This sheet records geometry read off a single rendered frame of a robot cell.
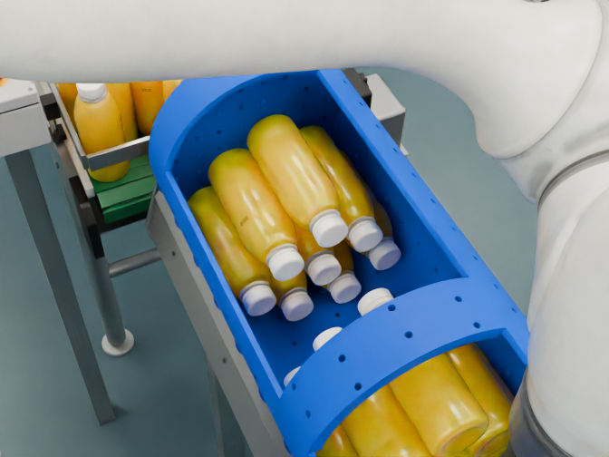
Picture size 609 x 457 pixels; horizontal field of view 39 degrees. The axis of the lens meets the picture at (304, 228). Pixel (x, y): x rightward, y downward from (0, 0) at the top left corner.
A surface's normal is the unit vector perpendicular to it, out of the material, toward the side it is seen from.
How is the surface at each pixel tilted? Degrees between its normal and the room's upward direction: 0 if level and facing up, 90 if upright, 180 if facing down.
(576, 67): 40
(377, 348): 22
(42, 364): 0
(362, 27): 74
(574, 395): 91
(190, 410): 0
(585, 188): 49
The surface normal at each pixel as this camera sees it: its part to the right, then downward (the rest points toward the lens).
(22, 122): 0.43, 0.71
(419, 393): -0.55, -0.29
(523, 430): -0.97, 0.18
